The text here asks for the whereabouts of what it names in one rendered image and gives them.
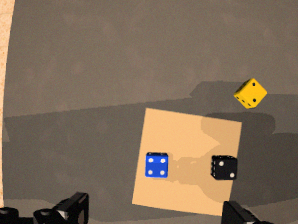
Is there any tan square mat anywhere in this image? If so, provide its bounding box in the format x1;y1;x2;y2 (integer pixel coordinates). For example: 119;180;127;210
132;108;242;216

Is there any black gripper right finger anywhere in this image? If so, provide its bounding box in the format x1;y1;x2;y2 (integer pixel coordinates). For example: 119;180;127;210
221;201;273;224

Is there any yellow die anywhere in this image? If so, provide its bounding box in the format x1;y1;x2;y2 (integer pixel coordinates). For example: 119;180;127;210
234;78;267;108

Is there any black die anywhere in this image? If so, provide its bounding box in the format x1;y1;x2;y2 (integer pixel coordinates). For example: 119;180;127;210
211;155;238;180

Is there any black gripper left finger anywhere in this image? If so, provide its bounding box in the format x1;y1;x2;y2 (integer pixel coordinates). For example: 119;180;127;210
0;192;89;224

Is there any blue die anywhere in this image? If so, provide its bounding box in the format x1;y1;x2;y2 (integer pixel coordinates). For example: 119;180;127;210
145;152;169;178

